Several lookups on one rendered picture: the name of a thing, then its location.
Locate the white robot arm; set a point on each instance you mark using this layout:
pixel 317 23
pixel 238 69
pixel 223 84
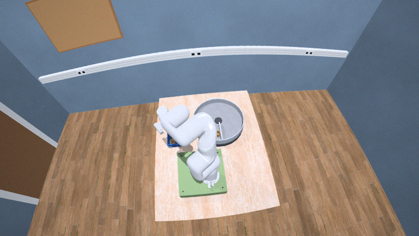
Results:
pixel 204 162

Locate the blue open-top crate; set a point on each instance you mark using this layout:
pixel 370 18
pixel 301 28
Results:
pixel 171 145

